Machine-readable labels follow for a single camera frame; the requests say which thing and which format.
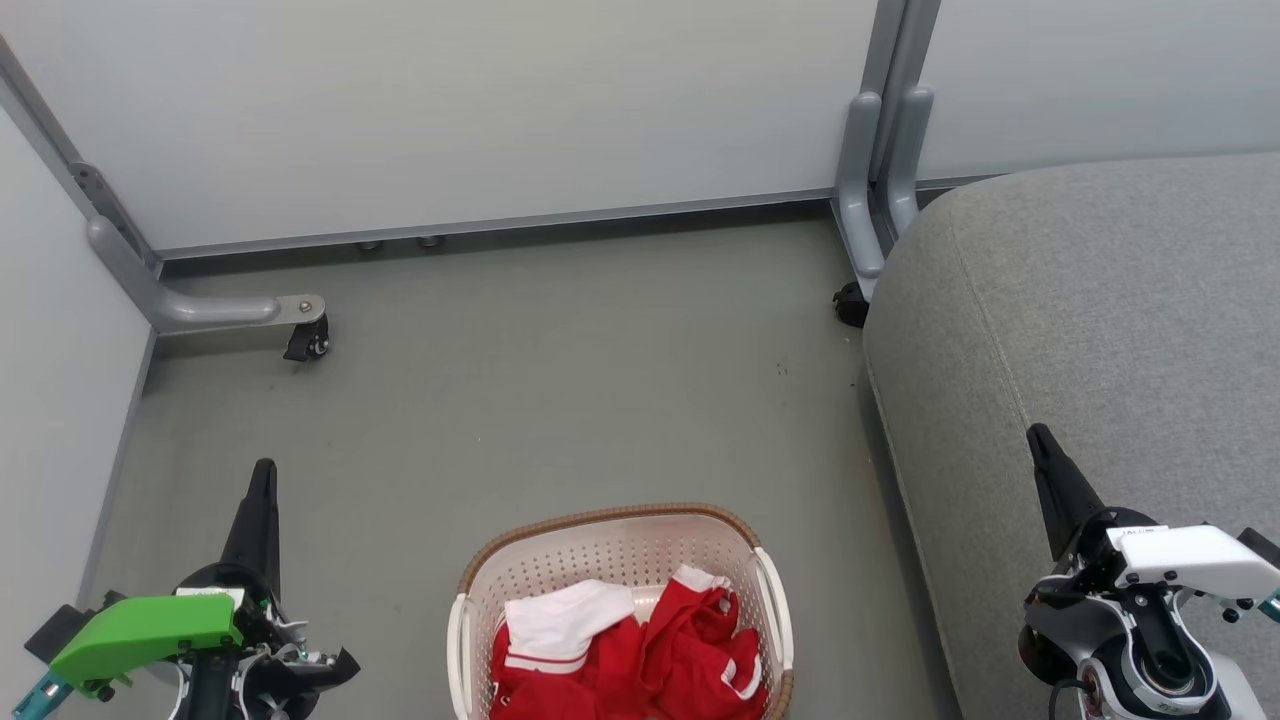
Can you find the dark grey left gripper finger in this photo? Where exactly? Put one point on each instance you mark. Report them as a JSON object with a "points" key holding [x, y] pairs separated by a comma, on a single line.
{"points": [[258, 530]]}

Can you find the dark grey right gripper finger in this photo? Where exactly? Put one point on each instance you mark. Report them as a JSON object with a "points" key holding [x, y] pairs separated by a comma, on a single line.
{"points": [[1062, 495]]}

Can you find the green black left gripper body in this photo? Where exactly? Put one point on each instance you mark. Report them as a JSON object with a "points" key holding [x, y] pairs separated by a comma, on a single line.
{"points": [[150, 625]]}

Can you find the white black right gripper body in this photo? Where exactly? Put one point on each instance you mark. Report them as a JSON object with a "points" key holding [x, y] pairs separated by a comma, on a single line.
{"points": [[1190, 560]]}

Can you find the red shirt with white collar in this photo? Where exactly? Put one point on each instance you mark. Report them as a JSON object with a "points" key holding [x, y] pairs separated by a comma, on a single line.
{"points": [[560, 620]]}

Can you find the red shorts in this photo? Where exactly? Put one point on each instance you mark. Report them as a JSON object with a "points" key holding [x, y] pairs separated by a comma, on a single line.
{"points": [[705, 650]]}

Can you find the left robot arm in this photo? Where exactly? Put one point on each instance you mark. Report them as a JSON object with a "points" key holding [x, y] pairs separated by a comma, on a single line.
{"points": [[212, 695]]}

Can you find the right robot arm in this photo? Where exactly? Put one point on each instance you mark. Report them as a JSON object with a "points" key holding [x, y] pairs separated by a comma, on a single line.
{"points": [[1150, 670]]}

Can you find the grey fabric sofa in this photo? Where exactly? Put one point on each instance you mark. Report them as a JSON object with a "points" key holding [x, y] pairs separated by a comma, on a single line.
{"points": [[1100, 320]]}

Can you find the black caster wheel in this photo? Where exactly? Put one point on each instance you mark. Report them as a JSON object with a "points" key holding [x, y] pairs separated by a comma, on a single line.
{"points": [[852, 305], [308, 342]]}

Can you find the long grey partition foot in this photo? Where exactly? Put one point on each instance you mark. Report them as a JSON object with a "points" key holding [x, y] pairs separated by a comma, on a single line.
{"points": [[200, 310]]}

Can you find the cream perforated laundry basket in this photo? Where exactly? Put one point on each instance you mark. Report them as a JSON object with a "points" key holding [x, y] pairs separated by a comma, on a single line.
{"points": [[600, 545]]}

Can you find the grey upright partition foot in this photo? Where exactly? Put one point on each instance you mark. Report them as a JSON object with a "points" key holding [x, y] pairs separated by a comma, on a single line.
{"points": [[858, 190], [905, 160]]}

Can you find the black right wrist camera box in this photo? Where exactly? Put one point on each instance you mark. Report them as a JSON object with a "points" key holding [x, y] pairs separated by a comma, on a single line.
{"points": [[1262, 548]]}

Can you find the grey partition base rail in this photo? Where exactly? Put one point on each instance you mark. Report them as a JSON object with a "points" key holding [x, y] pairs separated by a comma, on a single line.
{"points": [[500, 225]]}

